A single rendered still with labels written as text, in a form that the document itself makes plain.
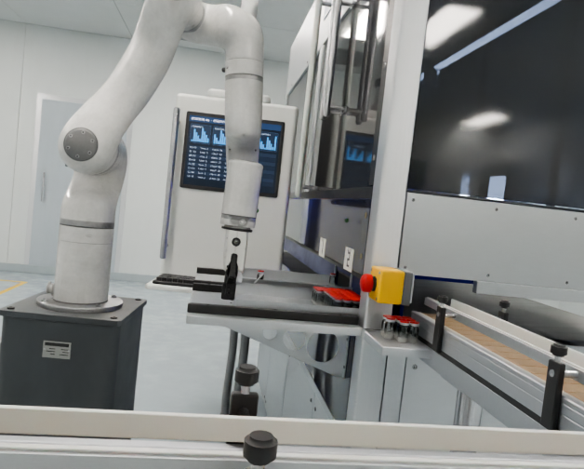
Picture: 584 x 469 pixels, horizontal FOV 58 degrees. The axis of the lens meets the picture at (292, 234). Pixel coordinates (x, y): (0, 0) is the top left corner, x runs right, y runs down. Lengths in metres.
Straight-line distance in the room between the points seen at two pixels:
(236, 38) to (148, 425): 0.99
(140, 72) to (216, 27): 0.20
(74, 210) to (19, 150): 5.86
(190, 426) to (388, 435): 0.16
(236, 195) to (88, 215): 0.33
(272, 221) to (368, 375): 1.05
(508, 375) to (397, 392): 0.44
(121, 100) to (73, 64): 5.84
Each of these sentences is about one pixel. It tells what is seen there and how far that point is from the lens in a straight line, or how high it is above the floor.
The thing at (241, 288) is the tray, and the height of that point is 0.90.
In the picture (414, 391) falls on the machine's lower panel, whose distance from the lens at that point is 1.31.
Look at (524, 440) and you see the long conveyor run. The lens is 0.53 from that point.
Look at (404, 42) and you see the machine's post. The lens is 1.26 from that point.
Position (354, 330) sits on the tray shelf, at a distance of 1.23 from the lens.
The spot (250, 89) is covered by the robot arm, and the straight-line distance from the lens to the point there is 1.25.
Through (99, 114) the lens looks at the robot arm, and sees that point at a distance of 1.23.
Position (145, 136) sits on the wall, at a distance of 6.80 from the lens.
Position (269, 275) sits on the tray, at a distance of 1.83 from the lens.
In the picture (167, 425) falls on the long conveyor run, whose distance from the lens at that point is 0.44.
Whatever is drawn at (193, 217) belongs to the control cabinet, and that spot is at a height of 1.06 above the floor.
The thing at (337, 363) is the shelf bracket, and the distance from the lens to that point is 1.35.
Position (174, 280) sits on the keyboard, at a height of 0.82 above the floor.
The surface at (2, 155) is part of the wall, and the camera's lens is 7.17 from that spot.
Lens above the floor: 1.14
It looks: 3 degrees down
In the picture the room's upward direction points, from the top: 6 degrees clockwise
